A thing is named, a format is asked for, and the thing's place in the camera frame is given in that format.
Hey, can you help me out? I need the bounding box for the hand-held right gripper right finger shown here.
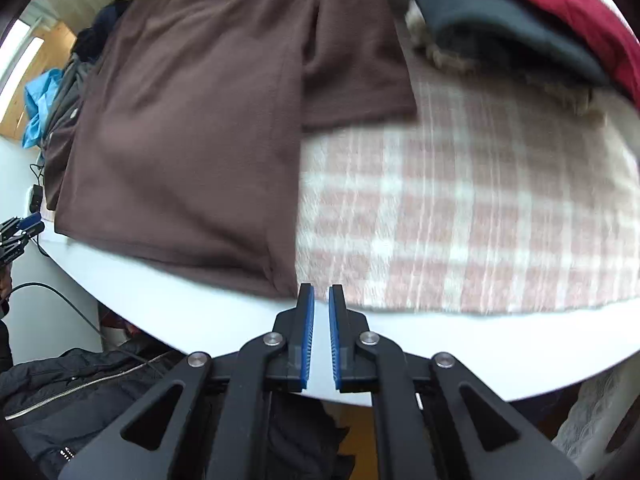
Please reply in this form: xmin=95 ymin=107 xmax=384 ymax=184
xmin=328 ymin=284 xmax=583 ymax=480

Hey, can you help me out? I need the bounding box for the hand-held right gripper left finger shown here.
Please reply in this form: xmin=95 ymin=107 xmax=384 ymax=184
xmin=59 ymin=283 xmax=316 ymax=480

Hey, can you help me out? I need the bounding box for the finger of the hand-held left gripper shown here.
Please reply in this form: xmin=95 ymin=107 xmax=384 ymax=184
xmin=0 ymin=223 xmax=46 ymax=267
xmin=0 ymin=213 xmax=44 ymax=236

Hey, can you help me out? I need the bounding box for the brown garment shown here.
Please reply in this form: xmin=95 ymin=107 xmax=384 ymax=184
xmin=44 ymin=0 xmax=418 ymax=297

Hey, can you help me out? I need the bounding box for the blue cloth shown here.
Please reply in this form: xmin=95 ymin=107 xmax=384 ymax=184
xmin=22 ymin=70 xmax=66 ymax=148

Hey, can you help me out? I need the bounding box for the pink plaid blanket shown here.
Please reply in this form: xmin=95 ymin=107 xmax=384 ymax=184
xmin=295 ymin=50 xmax=640 ymax=316

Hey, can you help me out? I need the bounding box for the orange wooden board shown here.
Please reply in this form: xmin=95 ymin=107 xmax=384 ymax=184
xmin=0 ymin=21 xmax=76 ymax=141

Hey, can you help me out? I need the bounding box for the navy garment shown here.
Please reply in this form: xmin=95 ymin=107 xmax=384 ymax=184
xmin=70 ymin=0 xmax=133 ymax=63

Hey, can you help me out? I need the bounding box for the white lace cloth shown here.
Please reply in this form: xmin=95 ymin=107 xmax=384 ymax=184
xmin=551 ymin=374 xmax=632 ymax=472

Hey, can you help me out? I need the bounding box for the white folded garment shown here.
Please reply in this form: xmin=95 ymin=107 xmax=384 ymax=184
xmin=390 ymin=0 xmax=606 ymax=116

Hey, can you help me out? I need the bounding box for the dark grey folded garment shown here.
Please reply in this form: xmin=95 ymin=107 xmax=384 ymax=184
xmin=400 ymin=0 xmax=613 ymax=88

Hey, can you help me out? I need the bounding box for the red folded garment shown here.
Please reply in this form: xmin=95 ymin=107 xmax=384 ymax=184
xmin=431 ymin=0 xmax=640 ymax=111

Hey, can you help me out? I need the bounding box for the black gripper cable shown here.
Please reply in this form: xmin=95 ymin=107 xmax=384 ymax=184
xmin=10 ymin=282 xmax=107 ymax=343

